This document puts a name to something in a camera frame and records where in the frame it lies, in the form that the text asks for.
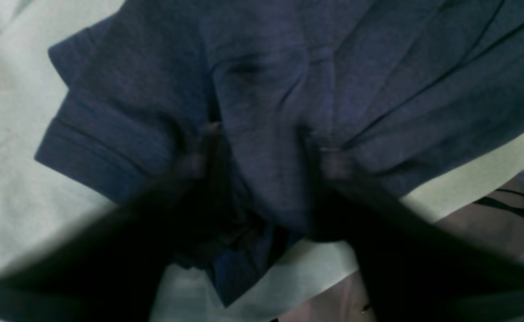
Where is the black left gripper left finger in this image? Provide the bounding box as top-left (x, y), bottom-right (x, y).
top-left (0, 123), bottom-right (222, 322)

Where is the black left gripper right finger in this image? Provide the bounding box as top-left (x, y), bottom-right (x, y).
top-left (300, 128), bottom-right (524, 322)

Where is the dark navy long-sleeve shirt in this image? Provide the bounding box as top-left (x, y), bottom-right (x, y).
top-left (35, 0), bottom-right (524, 306)

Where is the green table cloth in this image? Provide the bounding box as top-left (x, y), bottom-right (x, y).
top-left (0, 0), bottom-right (524, 322)

